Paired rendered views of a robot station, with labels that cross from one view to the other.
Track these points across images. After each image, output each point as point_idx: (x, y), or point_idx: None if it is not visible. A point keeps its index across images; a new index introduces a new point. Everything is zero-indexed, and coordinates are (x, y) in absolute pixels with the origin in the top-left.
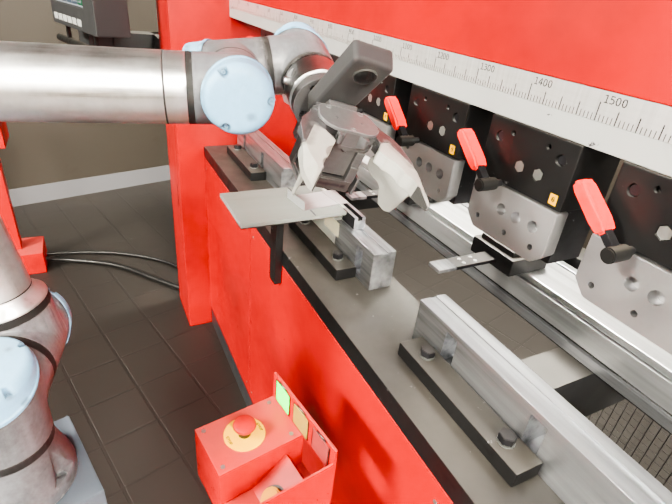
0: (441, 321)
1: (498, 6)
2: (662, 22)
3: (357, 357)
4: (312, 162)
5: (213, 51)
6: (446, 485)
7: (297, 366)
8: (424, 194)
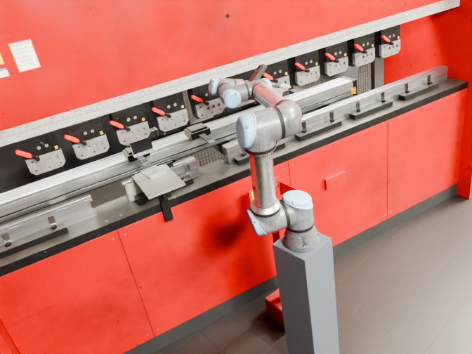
0: (237, 145)
1: (216, 53)
2: (256, 41)
3: (239, 175)
4: (286, 84)
5: (244, 86)
6: (284, 159)
7: (203, 234)
8: None
